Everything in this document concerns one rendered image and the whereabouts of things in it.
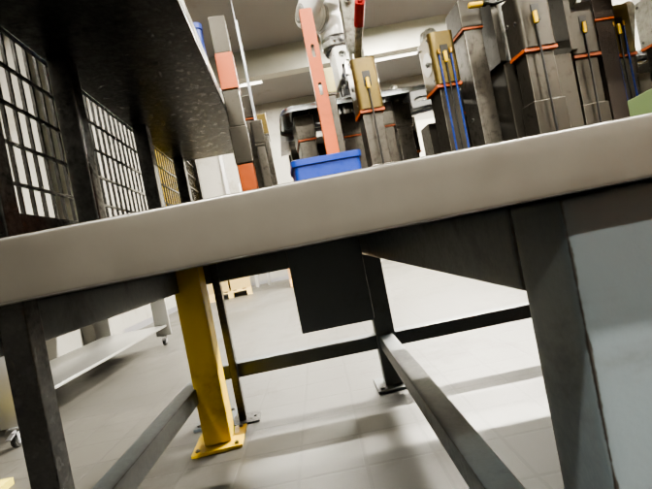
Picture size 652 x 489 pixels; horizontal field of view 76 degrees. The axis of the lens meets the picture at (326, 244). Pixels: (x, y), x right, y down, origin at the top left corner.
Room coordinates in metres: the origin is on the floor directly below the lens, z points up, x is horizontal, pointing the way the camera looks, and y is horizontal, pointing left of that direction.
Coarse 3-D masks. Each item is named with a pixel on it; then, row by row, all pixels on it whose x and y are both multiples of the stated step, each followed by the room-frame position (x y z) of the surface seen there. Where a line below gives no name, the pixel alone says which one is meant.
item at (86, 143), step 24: (72, 72) 0.61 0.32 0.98; (72, 96) 0.60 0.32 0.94; (72, 120) 0.60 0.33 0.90; (72, 144) 0.60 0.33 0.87; (144, 144) 0.93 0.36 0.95; (72, 168) 0.60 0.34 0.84; (96, 168) 0.63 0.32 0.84; (144, 168) 0.93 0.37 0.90; (96, 192) 0.61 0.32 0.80; (96, 216) 0.60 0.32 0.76
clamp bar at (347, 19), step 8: (344, 0) 0.96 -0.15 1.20; (352, 0) 0.96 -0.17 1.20; (344, 8) 0.96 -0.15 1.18; (352, 8) 0.97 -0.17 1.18; (344, 16) 0.97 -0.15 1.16; (352, 16) 0.97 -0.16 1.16; (344, 24) 0.97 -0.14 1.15; (352, 24) 0.97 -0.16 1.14; (344, 32) 0.98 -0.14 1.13; (352, 32) 0.97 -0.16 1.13; (352, 40) 0.97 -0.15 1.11; (352, 48) 0.98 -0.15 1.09; (352, 56) 0.98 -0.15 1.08
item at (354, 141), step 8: (344, 120) 1.11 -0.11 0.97; (352, 120) 1.11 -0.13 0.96; (344, 128) 1.11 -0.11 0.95; (352, 128) 1.11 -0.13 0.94; (344, 136) 1.11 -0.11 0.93; (352, 136) 1.11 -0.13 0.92; (360, 136) 1.12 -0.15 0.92; (352, 144) 1.12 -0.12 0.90; (360, 144) 1.12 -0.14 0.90; (360, 160) 1.12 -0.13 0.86
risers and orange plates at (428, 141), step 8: (640, 80) 1.16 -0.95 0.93; (648, 80) 1.16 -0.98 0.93; (640, 88) 1.16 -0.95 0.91; (648, 88) 1.16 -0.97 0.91; (424, 128) 1.13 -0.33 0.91; (432, 128) 1.11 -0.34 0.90; (424, 136) 1.15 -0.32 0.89; (432, 136) 1.11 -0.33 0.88; (424, 144) 1.16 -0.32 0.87; (432, 144) 1.11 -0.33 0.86; (432, 152) 1.11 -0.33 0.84; (440, 152) 1.11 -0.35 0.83
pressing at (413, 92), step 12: (420, 84) 1.05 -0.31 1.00; (348, 96) 1.03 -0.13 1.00; (384, 96) 1.07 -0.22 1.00; (396, 96) 1.09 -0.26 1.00; (408, 96) 1.11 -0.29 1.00; (420, 96) 1.13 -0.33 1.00; (288, 108) 1.01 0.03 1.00; (300, 108) 1.01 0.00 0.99; (312, 108) 1.05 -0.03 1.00; (348, 108) 1.11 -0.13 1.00; (420, 108) 1.25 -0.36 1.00; (432, 108) 1.25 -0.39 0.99; (288, 120) 1.12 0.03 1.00; (288, 132) 1.22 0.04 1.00
